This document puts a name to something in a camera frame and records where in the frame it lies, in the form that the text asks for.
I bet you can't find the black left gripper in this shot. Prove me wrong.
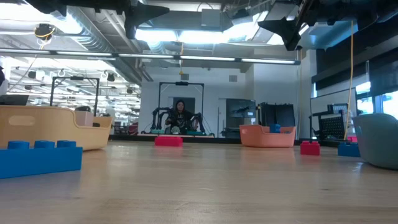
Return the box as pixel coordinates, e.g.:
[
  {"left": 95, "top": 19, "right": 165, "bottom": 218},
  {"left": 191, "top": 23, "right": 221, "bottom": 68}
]
[{"left": 67, "top": 0, "right": 170, "bottom": 40}]

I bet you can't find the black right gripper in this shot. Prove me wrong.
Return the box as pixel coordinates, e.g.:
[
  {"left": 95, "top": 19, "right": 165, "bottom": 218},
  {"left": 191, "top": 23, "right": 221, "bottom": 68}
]
[{"left": 257, "top": 0, "right": 358, "bottom": 52}]

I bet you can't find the red toy brick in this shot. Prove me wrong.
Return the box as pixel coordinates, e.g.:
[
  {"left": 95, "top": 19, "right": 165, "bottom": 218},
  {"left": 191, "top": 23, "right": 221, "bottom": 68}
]
[
  {"left": 300, "top": 140, "right": 321, "bottom": 156},
  {"left": 154, "top": 136, "right": 183, "bottom": 147}
]

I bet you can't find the long ceiling light bar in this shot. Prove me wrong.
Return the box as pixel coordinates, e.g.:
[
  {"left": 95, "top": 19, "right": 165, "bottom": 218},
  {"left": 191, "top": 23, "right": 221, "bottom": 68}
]
[{"left": 0, "top": 48, "right": 301, "bottom": 65}]

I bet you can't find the black cabinet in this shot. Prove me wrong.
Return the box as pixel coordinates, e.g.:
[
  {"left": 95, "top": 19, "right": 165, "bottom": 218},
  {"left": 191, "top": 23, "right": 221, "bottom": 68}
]
[{"left": 257, "top": 101, "right": 296, "bottom": 128}]

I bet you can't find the dark screen cabinet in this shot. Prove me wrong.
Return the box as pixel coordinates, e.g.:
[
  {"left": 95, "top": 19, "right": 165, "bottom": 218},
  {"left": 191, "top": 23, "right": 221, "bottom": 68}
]
[{"left": 225, "top": 98, "right": 257, "bottom": 139}]

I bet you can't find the black pegboard cart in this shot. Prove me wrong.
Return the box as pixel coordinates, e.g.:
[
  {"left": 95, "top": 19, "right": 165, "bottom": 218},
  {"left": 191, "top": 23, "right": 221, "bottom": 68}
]
[{"left": 309, "top": 103, "right": 349, "bottom": 141}]

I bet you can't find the orange plastic bin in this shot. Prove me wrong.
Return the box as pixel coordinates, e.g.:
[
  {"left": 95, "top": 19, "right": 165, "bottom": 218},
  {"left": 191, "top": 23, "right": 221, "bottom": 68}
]
[{"left": 239, "top": 124, "right": 297, "bottom": 149}]

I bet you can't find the person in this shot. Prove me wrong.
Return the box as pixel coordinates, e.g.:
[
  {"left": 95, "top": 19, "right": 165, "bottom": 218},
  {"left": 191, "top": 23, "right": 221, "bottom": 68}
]
[{"left": 164, "top": 99, "right": 200, "bottom": 135}]

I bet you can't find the background station table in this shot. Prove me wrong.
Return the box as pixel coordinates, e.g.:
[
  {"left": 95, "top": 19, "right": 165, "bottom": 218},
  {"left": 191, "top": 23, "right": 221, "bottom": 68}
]
[{"left": 136, "top": 133, "right": 215, "bottom": 139}]

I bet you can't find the grey-blue plastic bin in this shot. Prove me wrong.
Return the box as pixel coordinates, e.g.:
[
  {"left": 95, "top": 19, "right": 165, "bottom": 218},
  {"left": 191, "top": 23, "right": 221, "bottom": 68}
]
[{"left": 353, "top": 113, "right": 398, "bottom": 170}]

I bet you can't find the yellow plastic bin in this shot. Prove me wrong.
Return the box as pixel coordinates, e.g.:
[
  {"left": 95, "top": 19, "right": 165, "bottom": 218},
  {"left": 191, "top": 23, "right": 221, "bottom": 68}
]
[{"left": 0, "top": 105, "right": 113, "bottom": 152}]

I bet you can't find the dark laptop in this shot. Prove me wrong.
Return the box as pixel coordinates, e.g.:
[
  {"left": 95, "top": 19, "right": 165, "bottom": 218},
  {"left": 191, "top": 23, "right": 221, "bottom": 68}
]
[{"left": 0, "top": 94, "right": 29, "bottom": 106}]

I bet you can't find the silver round ceiling duct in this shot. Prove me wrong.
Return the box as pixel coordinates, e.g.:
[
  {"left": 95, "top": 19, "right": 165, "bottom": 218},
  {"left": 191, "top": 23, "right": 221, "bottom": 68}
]
[{"left": 67, "top": 6, "right": 147, "bottom": 83}]

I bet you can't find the yellow extension cord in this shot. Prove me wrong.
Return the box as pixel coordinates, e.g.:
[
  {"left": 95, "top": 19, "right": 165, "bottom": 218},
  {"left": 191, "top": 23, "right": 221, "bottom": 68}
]
[{"left": 343, "top": 20, "right": 355, "bottom": 141}]

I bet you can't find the black background station frame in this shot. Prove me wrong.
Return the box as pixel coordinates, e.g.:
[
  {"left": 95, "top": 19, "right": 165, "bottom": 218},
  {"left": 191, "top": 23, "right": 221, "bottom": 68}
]
[{"left": 157, "top": 81, "right": 205, "bottom": 135}]

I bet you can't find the black gantry frame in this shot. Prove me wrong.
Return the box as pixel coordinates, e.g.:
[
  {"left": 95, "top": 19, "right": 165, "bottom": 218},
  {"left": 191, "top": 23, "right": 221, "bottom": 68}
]
[{"left": 49, "top": 76, "right": 100, "bottom": 116}]

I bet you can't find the hanging yellow cable reel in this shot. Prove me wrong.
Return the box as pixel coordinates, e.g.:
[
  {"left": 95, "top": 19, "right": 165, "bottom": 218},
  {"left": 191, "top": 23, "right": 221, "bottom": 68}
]
[{"left": 33, "top": 23, "right": 57, "bottom": 41}]

